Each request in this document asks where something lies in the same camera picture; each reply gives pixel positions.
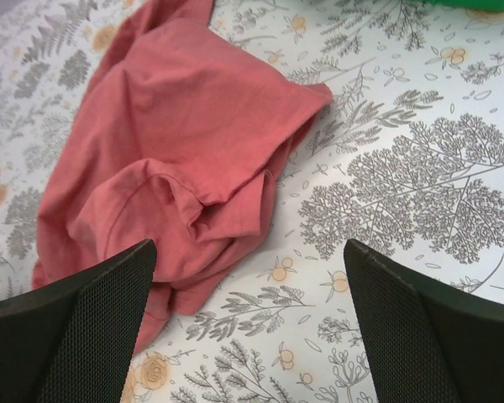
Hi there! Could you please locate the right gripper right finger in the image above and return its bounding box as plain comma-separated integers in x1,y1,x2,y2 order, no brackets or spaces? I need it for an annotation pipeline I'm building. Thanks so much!
344,239,504,402

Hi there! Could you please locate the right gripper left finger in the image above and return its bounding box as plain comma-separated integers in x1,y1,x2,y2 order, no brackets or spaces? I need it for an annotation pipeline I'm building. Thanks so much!
0,239,157,402

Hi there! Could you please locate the dusty red t shirt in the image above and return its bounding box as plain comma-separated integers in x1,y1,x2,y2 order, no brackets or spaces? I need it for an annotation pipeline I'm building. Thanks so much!
33,1,332,351

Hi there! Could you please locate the floral patterned table mat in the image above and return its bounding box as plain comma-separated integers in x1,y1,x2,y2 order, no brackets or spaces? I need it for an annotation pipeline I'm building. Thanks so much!
0,1,504,402

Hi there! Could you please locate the green plastic tray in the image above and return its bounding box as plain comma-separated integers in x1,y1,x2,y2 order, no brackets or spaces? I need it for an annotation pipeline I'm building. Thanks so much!
428,0,504,13

